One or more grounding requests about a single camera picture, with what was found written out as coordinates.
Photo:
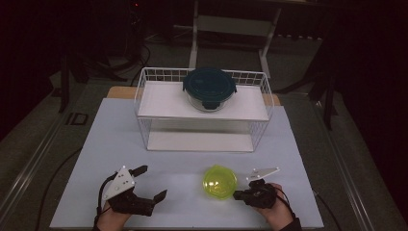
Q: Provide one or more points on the black rectangular floor bracket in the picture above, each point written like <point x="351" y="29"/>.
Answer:
<point x="69" y="119"/>

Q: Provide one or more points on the white metal table frame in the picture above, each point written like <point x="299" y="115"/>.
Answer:
<point x="234" y="25"/>

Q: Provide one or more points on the person's left hand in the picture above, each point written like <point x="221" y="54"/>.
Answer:
<point x="110" y="221"/>

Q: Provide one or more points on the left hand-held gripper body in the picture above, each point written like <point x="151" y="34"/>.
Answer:
<point x="120" y="184"/>

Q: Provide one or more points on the aluminium floor rail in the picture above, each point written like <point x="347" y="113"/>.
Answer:
<point x="32" y="163"/>
<point x="336" y="150"/>

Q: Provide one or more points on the dark teal round lidded container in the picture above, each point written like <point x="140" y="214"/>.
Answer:
<point x="208" y="85"/>

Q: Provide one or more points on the black upright stand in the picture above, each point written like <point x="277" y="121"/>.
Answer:
<point x="328" y="106"/>

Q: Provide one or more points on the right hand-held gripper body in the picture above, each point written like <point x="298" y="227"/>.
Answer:
<point x="260" y="195"/>

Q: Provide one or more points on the light blue table mat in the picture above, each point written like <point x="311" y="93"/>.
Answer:
<point x="179" y="166"/>

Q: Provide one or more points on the yellow-green plastic bowl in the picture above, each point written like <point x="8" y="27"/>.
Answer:
<point x="218" y="183"/>

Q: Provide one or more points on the person's right hand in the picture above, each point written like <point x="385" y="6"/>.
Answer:
<point x="279" y="211"/>

